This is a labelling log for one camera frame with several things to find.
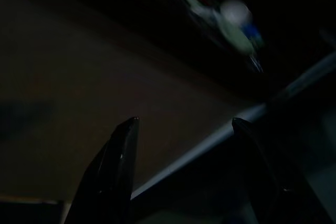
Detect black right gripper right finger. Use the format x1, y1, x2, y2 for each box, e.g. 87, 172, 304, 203
232, 117, 310, 224

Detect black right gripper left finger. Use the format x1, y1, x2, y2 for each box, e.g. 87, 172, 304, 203
62, 116, 140, 224

